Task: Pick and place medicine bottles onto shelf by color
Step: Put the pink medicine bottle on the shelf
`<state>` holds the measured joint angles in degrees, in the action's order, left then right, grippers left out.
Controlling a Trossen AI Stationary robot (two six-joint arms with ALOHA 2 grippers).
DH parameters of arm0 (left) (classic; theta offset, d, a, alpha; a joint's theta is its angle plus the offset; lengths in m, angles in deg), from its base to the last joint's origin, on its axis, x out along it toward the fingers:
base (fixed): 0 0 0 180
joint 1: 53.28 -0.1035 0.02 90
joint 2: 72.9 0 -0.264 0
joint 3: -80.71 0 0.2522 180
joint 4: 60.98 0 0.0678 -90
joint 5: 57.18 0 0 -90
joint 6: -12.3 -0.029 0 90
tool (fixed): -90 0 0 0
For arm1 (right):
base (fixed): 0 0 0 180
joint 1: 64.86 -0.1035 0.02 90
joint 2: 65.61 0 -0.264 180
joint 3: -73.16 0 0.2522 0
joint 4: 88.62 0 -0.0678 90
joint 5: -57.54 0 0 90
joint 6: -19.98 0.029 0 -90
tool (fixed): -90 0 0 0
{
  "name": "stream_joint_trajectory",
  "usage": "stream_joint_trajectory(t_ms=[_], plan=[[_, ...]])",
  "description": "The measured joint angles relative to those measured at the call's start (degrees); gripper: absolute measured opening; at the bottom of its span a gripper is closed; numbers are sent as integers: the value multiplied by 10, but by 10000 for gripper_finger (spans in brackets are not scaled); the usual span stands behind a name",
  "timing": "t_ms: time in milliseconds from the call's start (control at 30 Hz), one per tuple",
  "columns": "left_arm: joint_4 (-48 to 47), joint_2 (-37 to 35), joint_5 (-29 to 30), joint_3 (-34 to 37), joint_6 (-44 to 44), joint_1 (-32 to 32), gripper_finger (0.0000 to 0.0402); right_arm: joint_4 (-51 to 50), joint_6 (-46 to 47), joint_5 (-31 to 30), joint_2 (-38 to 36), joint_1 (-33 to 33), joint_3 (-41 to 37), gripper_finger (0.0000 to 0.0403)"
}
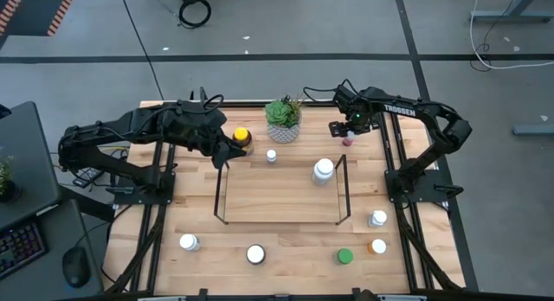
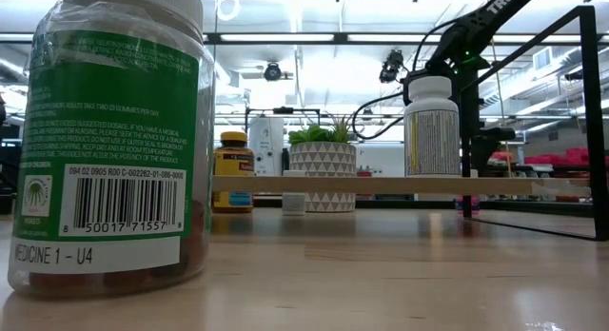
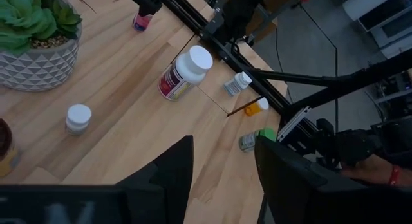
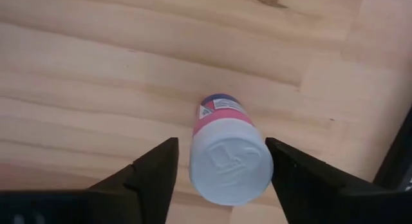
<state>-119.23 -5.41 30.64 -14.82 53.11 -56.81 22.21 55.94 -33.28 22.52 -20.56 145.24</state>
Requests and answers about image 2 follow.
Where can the small white pill bottle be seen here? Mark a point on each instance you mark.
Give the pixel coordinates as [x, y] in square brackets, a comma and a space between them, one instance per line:
[294, 205]

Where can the fish oil bottle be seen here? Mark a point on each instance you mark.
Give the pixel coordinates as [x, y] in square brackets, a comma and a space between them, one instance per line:
[233, 164]

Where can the large white pill bottle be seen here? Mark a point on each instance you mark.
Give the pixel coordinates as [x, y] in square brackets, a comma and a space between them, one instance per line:
[432, 141]

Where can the gummies bottle with green label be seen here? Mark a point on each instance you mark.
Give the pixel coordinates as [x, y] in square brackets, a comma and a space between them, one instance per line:
[109, 131]

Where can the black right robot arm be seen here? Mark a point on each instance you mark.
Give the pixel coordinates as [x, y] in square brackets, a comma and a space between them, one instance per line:
[495, 7]

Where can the black metal shelf, wood board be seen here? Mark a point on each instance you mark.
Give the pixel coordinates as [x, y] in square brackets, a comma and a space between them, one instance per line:
[380, 185]

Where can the succulent in patterned grey pot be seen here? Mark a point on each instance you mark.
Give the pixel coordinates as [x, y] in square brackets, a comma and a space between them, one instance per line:
[323, 160]

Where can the black metal stand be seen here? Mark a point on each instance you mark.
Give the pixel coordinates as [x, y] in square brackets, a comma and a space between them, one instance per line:
[284, 110]

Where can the red storage bins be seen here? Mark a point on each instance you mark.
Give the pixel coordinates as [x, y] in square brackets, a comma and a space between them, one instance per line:
[571, 157]

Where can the black rig frame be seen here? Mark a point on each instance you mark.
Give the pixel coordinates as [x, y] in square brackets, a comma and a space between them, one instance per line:
[340, 37]

